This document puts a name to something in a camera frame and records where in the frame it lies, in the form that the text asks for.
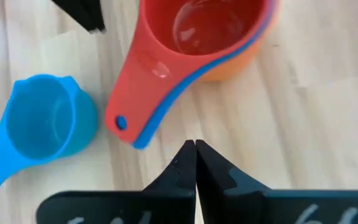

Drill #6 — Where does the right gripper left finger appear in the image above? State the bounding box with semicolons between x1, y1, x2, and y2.
35;139;197;224

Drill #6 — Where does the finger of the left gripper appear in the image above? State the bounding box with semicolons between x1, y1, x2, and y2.
51;0;107;34

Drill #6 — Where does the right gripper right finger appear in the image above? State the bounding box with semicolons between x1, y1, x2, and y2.
196;139;358;224

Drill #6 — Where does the red measuring cup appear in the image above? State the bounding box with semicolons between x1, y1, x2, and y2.
104;0;275;146

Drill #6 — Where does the blue measuring cup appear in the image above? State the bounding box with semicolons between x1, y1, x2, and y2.
132;0;279;150

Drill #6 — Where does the teal measuring cup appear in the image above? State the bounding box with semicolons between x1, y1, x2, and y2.
0;73;99;200

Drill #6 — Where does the orange measuring cup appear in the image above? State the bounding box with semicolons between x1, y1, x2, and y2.
197;0;281;83

